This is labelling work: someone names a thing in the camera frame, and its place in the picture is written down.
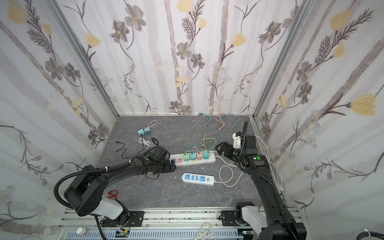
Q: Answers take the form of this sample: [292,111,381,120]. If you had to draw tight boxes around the black thin cable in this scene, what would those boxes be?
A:
[115,140,136,160]

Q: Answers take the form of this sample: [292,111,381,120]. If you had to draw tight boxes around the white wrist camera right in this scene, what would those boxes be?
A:
[233,132,243,149]

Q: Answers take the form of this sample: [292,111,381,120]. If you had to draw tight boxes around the green charger block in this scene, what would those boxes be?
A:
[183,137,218,161]

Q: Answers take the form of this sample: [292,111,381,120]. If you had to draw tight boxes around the white multicolour power strip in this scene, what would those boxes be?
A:
[170,152,216,167]

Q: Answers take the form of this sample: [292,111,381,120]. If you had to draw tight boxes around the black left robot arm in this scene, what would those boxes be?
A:
[54,138,177,229]

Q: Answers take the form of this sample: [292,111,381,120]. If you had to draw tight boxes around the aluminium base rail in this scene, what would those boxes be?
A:
[53,207,254,240]

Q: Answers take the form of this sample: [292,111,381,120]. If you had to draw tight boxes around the teal charger with cable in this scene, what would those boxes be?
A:
[201,114,226,159]
[185,113,218,161]

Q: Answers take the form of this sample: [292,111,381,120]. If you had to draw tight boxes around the red handled scissors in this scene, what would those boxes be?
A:
[106,190,119,200]

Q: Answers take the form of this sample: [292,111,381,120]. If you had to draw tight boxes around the white bottle cap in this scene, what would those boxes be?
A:
[76,227,88,235]

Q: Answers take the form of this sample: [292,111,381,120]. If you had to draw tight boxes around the white blue power strip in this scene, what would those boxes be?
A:
[181,173,215,186]

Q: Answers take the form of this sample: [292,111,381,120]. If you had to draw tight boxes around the white scissors handles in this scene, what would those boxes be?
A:
[193,222,217,240]

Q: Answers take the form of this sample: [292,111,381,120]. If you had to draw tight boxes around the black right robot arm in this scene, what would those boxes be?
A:
[216,121,307,240]

